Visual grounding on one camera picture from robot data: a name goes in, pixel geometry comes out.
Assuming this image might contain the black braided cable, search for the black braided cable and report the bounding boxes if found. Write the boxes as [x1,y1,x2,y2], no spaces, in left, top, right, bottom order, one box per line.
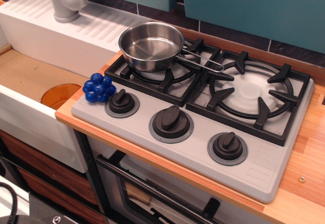
[0,182,20,224]

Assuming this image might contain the black stove knob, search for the black stove knob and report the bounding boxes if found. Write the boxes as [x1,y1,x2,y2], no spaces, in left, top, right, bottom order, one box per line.
[207,132,248,166]
[105,89,140,118]
[149,105,194,144]

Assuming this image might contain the teal cabinet right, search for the teal cabinet right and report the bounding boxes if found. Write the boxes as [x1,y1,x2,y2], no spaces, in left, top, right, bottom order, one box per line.
[184,0,324,53]

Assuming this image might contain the black middle stove knob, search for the black middle stove knob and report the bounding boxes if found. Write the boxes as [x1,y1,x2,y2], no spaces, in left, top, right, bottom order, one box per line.
[149,105,194,144]

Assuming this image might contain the black burner grate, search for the black burner grate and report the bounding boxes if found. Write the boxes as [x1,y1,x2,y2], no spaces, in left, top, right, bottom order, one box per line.
[105,39,221,107]
[186,51,314,146]

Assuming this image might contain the oven door with handle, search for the oven door with handle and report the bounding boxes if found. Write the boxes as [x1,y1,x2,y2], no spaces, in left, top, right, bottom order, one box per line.
[95,150,267,223]

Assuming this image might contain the stainless steel pan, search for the stainless steel pan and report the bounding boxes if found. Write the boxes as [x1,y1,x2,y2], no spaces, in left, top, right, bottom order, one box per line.
[118,22,224,73]

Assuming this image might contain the grey toy stove top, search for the grey toy stove top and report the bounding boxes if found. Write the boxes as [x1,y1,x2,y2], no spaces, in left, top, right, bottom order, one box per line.
[70,27,316,204]

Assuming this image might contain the blue toy blueberry cluster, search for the blue toy blueberry cluster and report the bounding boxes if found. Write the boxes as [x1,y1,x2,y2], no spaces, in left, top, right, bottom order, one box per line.
[82,73,116,103]

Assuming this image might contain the black right stove knob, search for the black right stove knob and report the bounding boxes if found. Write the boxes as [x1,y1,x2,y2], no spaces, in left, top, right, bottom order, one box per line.
[207,132,248,166]

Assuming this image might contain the black left burner grate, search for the black left burner grate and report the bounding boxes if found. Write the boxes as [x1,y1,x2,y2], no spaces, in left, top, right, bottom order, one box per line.
[105,39,221,107]

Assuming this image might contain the black left stove knob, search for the black left stove knob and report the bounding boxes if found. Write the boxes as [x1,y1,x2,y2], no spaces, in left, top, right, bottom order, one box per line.
[105,89,140,118]

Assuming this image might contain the white sink unit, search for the white sink unit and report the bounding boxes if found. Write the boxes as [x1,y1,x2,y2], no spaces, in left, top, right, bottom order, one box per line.
[1,0,147,173]

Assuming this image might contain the black right burner grate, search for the black right burner grate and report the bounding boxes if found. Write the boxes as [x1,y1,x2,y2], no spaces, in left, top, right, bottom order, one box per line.
[186,51,314,146]

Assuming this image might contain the wooden drawer fronts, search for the wooden drawer fronts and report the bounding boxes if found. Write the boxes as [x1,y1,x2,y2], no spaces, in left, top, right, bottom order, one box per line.
[1,132,108,223]

